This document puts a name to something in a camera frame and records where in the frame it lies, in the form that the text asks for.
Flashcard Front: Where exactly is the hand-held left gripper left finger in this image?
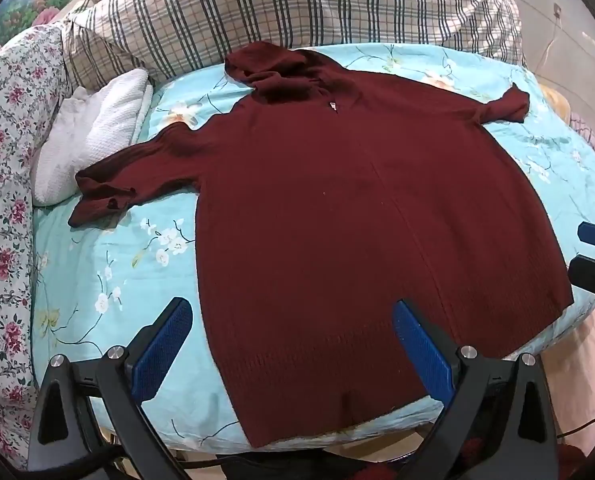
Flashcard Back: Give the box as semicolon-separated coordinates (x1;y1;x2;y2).
27;296;194;480

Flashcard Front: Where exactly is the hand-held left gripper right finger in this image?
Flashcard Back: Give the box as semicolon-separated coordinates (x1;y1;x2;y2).
391;300;561;480

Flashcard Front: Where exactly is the dark red knit sweater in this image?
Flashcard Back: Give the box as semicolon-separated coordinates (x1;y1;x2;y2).
68;42;574;448

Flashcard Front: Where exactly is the pink cloth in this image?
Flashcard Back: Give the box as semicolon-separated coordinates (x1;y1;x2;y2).
542;300;595;461

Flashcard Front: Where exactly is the light blue floral bed sheet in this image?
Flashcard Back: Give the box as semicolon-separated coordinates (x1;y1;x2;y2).
30;42;595;453

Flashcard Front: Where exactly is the white red floral quilt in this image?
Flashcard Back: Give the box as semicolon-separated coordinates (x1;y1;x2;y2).
0;25;73;461

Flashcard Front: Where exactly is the white textured towel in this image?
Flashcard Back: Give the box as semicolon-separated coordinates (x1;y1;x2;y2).
30;67;154;206

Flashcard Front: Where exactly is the beige plaid quilt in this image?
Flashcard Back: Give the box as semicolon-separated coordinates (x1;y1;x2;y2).
64;0;525;91

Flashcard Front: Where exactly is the black cable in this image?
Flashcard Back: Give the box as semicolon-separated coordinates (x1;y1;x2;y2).
557;405;595;441

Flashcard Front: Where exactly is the thin wall cable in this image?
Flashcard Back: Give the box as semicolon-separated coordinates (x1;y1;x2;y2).
532;15;561;76

